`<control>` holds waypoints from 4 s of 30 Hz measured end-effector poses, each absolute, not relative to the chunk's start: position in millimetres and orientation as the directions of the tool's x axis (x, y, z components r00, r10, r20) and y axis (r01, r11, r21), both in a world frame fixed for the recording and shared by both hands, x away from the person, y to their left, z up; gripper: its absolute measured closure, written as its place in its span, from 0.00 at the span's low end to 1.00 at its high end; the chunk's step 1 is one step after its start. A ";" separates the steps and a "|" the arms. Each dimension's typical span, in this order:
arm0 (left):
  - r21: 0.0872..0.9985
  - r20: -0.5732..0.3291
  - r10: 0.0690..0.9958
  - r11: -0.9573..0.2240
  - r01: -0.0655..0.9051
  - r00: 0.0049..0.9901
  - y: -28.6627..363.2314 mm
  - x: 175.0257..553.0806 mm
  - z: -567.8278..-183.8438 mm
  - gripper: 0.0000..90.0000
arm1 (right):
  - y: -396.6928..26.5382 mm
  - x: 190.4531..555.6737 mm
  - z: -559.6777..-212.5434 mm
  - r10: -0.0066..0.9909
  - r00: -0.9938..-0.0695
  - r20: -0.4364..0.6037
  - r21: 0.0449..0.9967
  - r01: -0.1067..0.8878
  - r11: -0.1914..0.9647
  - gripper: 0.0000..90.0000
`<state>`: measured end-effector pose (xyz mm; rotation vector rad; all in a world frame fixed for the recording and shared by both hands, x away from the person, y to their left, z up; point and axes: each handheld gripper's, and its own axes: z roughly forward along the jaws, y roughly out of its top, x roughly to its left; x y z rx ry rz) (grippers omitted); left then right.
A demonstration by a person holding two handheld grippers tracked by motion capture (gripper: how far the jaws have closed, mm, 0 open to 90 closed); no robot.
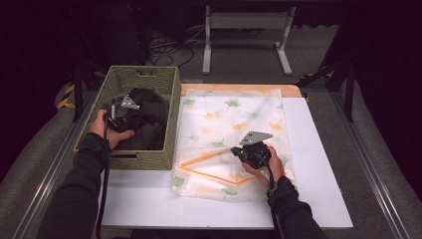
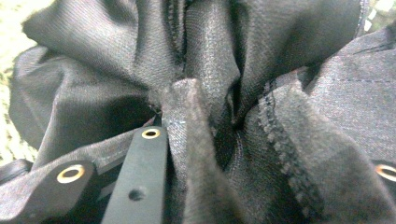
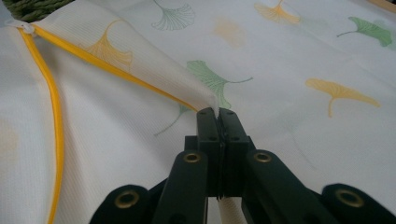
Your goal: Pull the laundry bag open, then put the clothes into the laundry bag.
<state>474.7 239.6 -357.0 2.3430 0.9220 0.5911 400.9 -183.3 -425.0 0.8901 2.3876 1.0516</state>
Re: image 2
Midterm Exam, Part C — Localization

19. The dark cloth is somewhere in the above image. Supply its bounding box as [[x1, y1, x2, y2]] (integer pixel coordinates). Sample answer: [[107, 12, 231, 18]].
[[0, 0, 396, 224]]

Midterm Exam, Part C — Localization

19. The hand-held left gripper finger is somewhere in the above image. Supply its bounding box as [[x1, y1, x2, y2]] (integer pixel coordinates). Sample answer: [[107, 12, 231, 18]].
[[101, 125, 170, 224]]

